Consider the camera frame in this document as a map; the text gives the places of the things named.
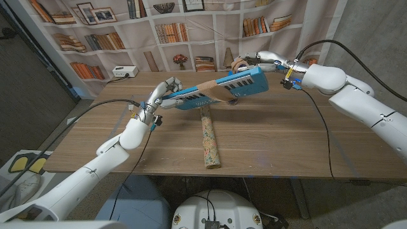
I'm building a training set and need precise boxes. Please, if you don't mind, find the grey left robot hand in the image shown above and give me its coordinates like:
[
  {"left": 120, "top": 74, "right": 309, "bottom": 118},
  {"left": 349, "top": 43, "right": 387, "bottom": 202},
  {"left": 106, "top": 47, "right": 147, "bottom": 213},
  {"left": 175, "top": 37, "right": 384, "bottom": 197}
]
[{"left": 139, "top": 76, "right": 186, "bottom": 115}]

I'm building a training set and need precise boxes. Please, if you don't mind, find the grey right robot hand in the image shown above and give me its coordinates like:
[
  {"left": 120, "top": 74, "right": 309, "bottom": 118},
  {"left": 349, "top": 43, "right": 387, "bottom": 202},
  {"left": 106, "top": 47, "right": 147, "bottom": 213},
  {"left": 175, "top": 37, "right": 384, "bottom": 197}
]
[{"left": 234, "top": 50, "right": 311, "bottom": 74}]

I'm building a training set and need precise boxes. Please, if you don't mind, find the blue toy keyboard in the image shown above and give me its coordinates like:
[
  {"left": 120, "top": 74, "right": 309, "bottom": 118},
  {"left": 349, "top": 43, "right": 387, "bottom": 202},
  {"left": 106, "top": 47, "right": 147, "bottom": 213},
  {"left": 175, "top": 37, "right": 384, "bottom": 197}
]
[{"left": 161, "top": 66, "right": 270, "bottom": 111}]

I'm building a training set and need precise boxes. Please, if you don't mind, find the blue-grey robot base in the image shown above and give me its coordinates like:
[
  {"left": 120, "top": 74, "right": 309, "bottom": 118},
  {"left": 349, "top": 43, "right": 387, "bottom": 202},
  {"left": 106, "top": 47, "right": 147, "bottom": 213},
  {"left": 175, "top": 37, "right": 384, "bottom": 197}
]
[{"left": 94, "top": 175, "right": 173, "bottom": 229}]

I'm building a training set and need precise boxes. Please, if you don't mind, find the floral wrapping paper roll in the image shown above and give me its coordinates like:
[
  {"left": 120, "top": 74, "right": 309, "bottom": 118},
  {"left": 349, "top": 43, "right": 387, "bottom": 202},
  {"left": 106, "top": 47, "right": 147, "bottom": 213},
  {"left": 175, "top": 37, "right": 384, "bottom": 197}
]
[{"left": 198, "top": 105, "right": 222, "bottom": 170}]

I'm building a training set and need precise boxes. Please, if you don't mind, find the white power strip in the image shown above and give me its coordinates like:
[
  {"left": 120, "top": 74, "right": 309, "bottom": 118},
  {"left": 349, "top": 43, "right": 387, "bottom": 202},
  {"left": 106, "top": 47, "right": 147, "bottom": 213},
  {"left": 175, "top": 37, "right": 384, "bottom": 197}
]
[{"left": 112, "top": 66, "right": 139, "bottom": 79}]

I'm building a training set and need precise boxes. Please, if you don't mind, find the printed bookshelf backdrop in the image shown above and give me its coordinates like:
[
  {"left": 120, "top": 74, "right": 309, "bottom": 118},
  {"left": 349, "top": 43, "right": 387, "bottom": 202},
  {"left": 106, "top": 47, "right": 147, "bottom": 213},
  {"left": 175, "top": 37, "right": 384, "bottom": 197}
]
[{"left": 6, "top": 0, "right": 348, "bottom": 100}]

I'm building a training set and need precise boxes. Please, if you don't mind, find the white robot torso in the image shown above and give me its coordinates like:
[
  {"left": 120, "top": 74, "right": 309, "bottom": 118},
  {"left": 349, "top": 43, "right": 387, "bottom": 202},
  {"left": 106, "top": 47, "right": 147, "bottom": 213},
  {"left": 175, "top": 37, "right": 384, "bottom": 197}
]
[{"left": 170, "top": 190, "right": 264, "bottom": 229}]

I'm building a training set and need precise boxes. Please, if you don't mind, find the grey metal table leg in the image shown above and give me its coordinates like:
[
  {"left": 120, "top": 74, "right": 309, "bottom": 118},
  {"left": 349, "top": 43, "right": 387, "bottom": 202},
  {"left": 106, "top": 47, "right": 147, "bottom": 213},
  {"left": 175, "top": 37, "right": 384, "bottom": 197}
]
[{"left": 290, "top": 177, "right": 311, "bottom": 220}]

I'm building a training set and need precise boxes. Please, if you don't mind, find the yellow and black floor mat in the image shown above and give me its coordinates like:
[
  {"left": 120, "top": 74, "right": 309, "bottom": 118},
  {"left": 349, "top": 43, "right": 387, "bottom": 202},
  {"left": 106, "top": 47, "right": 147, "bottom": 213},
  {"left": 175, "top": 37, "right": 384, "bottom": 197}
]
[{"left": 7, "top": 152, "right": 50, "bottom": 176}]

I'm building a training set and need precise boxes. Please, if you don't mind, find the black floor adapter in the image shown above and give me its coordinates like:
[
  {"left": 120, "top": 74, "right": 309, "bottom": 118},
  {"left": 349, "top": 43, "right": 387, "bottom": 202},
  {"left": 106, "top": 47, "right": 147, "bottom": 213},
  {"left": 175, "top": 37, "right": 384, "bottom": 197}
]
[{"left": 263, "top": 212, "right": 289, "bottom": 229}]

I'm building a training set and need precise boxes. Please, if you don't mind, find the white shoe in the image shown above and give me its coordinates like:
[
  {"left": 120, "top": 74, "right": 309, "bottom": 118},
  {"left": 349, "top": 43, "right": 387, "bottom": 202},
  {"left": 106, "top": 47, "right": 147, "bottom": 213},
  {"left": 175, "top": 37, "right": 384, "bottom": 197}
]
[{"left": 0, "top": 173, "right": 42, "bottom": 212}]

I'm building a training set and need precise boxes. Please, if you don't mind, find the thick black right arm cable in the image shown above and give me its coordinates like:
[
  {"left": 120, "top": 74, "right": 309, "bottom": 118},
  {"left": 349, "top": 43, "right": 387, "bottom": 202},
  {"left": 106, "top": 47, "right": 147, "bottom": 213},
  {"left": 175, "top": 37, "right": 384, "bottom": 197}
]
[{"left": 294, "top": 39, "right": 407, "bottom": 103}]

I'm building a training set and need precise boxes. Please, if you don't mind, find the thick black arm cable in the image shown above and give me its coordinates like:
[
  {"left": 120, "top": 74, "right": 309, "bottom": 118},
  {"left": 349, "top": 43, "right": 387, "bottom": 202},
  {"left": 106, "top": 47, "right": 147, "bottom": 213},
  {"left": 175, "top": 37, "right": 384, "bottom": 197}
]
[
  {"left": 294, "top": 39, "right": 407, "bottom": 103},
  {"left": 0, "top": 99, "right": 141, "bottom": 198}
]

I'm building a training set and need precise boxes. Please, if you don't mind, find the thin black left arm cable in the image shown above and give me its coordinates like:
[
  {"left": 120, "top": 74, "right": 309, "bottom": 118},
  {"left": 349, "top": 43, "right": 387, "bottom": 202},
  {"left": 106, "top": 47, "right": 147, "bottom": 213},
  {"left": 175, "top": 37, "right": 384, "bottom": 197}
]
[{"left": 109, "top": 130, "right": 153, "bottom": 221}]

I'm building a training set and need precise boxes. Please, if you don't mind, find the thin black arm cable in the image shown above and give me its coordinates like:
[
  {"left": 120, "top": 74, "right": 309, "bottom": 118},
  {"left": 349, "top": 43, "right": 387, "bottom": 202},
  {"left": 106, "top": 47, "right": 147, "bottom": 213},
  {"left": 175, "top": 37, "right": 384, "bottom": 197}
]
[
  {"left": 300, "top": 88, "right": 407, "bottom": 187},
  {"left": 109, "top": 130, "right": 153, "bottom": 221}
]

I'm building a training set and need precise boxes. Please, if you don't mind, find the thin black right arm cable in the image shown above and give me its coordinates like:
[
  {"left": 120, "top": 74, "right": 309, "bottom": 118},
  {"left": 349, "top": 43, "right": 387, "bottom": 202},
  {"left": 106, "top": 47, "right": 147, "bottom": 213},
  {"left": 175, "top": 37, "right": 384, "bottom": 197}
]
[{"left": 300, "top": 88, "right": 407, "bottom": 187}]

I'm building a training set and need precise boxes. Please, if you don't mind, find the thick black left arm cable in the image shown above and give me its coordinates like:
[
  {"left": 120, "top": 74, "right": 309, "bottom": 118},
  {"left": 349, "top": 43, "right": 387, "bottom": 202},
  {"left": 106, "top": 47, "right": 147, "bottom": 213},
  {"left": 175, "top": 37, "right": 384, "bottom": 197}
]
[{"left": 0, "top": 99, "right": 141, "bottom": 198}]

